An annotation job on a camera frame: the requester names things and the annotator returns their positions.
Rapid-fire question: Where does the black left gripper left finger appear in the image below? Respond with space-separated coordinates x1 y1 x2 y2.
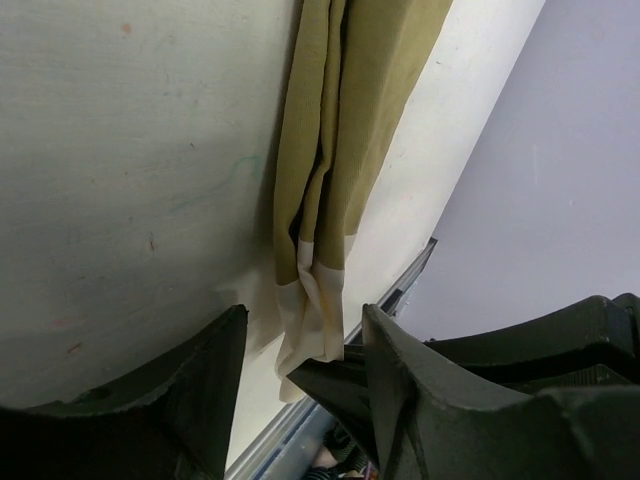
1 305 248 479

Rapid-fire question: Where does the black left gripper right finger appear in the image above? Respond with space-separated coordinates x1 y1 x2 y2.
362 305 639 479

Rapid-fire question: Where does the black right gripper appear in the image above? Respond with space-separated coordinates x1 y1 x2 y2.
373 294 639 395

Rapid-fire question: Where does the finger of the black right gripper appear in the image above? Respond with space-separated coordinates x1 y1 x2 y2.
287 357 378 460

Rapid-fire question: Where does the olive and cream underwear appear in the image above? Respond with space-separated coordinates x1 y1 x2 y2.
273 0 451 403

